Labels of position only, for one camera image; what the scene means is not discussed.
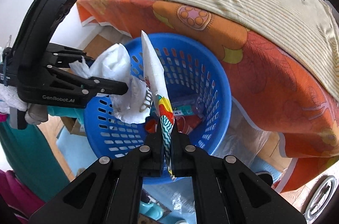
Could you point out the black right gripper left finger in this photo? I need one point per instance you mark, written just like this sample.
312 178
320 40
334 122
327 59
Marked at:
109 191

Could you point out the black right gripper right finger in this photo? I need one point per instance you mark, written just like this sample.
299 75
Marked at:
227 191

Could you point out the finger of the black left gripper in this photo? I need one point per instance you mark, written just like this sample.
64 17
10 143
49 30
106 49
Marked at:
65 84
61 56

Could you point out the white tissue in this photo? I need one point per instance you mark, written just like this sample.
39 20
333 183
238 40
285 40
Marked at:
115 64

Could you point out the colourful snack wrapper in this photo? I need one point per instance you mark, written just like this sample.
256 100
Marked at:
155 80

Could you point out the clear plastic bag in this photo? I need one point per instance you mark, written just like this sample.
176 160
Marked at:
243 139

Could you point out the white fan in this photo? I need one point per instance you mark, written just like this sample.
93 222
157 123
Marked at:
320 199

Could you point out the clear plastic bottle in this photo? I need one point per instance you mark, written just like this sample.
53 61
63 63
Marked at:
189 105

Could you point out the orange floral bed sheet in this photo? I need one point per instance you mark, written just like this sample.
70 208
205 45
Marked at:
276 91

